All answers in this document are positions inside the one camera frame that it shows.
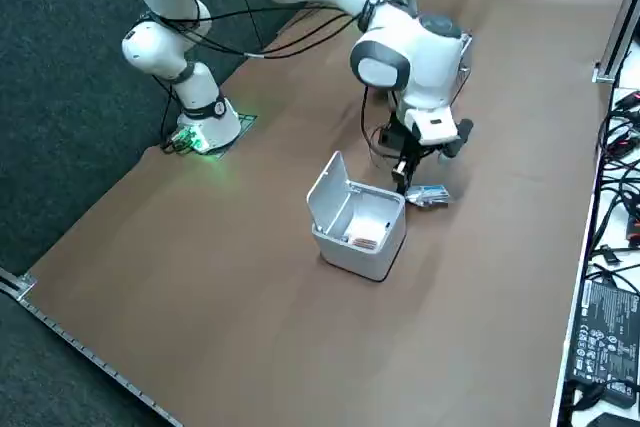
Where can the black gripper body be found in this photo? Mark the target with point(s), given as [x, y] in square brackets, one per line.
[400, 137]

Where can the blue white gloves packet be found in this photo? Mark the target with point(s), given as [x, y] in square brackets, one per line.
[430, 194]

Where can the clear iodophor swab packet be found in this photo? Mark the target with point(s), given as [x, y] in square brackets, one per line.
[362, 243]

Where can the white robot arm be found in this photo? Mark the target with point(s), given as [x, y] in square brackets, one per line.
[400, 52]

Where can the grey lidded waste bin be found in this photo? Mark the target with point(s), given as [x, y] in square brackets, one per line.
[350, 262]

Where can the black plug red light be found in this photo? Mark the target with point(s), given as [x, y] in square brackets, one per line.
[621, 137]
[634, 231]

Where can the black labelled power adapter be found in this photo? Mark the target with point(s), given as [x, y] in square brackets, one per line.
[607, 342]

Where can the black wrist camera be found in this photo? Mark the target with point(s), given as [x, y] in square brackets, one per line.
[462, 134]

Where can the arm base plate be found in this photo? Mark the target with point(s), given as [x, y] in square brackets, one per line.
[247, 122]

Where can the aluminium profile post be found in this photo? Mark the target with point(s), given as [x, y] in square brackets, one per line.
[617, 32]

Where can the aluminium frame rail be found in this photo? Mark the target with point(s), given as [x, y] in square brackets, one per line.
[100, 358]

